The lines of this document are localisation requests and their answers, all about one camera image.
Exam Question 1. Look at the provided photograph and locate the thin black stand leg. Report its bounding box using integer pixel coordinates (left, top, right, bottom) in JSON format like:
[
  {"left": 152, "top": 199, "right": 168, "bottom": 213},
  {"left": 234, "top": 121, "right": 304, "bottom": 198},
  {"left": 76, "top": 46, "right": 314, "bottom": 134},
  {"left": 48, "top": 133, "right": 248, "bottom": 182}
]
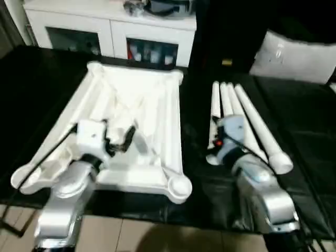
[{"left": 0, "top": 204, "right": 37, "bottom": 237}]

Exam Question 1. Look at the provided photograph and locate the black work mat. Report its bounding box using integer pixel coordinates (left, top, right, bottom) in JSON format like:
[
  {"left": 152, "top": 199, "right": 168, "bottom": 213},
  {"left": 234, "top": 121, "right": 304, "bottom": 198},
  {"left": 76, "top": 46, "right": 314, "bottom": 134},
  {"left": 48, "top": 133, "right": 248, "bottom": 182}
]
[{"left": 0, "top": 46, "right": 336, "bottom": 239}]

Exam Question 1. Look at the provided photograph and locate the white plastic table top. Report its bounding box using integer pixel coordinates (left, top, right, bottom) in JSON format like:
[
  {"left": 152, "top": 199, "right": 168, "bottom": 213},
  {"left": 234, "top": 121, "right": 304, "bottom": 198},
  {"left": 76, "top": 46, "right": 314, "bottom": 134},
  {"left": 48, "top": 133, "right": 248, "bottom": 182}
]
[{"left": 10, "top": 60, "right": 193, "bottom": 205}]

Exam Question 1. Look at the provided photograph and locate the white plastic table leg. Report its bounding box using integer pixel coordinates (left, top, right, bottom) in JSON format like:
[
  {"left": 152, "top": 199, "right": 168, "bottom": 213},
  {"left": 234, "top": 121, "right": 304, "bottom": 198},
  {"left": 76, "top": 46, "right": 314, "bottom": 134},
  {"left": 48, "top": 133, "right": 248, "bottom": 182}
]
[
  {"left": 206, "top": 80, "right": 224, "bottom": 166},
  {"left": 234, "top": 84, "right": 294, "bottom": 175},
  {"left": 227, "top": 82, "right": 270, "bottom": 163},
  {"left": 219, "top": 82, "right": 234, "bottom": 119}
]

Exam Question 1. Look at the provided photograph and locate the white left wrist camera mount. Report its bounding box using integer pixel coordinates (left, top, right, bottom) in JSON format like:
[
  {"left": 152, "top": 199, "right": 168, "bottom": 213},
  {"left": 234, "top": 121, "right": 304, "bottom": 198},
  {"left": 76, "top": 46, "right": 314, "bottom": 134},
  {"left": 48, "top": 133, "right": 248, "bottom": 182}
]
[{"left": 75, "top": 119, "right": 111, "bottom": 165}]

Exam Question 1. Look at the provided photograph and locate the white cabinet with glass doors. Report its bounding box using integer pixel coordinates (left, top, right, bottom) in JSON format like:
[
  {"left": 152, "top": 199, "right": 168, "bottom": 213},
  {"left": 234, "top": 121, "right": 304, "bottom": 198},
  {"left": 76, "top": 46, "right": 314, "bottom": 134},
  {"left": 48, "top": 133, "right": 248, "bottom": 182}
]
[{"left": 23, "top": 0, "right": 197, "bottom": 69}]

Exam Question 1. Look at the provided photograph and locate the black box with yellow label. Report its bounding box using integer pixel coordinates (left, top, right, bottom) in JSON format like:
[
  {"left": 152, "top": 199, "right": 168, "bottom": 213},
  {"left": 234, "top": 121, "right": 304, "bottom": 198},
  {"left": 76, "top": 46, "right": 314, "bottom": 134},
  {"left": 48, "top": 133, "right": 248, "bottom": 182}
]
[{"left": 188, "top": 0, "right": 266, "bottom": 77}]

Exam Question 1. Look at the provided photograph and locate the grey cushion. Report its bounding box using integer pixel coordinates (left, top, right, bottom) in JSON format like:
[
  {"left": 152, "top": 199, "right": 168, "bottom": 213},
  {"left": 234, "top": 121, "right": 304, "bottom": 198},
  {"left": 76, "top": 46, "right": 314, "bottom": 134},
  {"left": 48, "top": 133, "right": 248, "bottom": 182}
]
[{"left": 248, "top": 30, "right": 336, "bottom": 85}]

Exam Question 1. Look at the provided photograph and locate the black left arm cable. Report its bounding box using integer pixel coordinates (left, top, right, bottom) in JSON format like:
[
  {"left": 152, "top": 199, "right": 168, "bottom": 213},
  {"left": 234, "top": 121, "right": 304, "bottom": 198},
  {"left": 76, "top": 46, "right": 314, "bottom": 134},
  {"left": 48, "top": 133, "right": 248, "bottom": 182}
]
[{"left": 19, "top": 123, "right": 79, "bottom": 187}]

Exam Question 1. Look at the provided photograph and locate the grey rounded device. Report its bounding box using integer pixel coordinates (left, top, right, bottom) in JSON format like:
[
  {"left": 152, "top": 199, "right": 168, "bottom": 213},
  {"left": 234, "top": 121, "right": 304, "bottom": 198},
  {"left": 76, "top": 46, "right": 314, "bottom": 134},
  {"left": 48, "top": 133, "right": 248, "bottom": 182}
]
[{"left": 143, "top": 0, "right": 195, "bottom": 14}]

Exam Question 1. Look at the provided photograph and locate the dark tangled small object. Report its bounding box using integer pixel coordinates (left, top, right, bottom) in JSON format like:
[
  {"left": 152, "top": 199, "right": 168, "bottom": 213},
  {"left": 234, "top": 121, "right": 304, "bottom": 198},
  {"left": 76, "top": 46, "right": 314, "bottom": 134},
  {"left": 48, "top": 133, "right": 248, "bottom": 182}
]
[{"left": 123, "top": 0, "right": 144, "bottom": 16}]

